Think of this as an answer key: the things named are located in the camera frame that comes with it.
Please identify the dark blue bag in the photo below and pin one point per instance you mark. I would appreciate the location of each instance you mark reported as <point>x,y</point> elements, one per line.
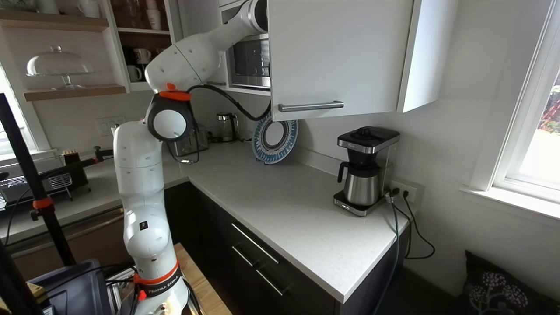
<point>70,288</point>

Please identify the white wall outlet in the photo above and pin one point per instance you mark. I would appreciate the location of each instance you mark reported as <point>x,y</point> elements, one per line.
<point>407,190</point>

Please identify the dark base cabinet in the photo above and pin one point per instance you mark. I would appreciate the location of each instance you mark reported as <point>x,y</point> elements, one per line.
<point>215,245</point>

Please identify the steel microwave oven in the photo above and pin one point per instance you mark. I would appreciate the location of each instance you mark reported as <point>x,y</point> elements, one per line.
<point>252,61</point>

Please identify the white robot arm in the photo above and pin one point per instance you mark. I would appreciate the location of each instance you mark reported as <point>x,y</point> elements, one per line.
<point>141,192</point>

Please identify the black countertop device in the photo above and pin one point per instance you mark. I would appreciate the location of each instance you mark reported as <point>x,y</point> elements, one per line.
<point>73,171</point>

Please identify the black camera tripod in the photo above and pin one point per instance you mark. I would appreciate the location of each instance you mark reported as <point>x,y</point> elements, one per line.
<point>35,192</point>

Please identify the white framed window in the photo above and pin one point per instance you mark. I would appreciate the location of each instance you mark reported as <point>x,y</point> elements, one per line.
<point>535,140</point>

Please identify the steel black coffee maker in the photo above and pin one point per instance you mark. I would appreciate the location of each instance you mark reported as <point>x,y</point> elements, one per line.
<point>360,185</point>

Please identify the blue patterned decorative plate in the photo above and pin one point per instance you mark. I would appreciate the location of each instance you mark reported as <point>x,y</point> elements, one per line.
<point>288,136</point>

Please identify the wooden wall shelf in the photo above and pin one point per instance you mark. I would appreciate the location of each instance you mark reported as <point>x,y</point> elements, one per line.
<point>52,21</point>
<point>75,91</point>

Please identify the white cabinet door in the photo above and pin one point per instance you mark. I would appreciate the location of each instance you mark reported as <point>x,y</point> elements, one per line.
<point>337,52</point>

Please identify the white closed wall cabinet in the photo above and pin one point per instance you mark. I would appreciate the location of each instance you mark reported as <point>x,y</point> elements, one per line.
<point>430,52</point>

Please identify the white open shelf unit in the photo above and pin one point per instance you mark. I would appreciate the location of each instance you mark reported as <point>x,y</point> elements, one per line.
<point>113,40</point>

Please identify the dark countertop appliance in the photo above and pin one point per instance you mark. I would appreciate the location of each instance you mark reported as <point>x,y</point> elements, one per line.
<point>194,141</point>

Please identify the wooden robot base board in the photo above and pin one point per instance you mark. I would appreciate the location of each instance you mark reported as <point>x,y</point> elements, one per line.
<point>201,280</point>

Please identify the glass cake dome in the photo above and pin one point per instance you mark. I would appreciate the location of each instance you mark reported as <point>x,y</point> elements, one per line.
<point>57,63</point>

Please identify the dark floral patterned cushion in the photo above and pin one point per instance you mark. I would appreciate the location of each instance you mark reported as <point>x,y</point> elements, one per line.
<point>500,290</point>

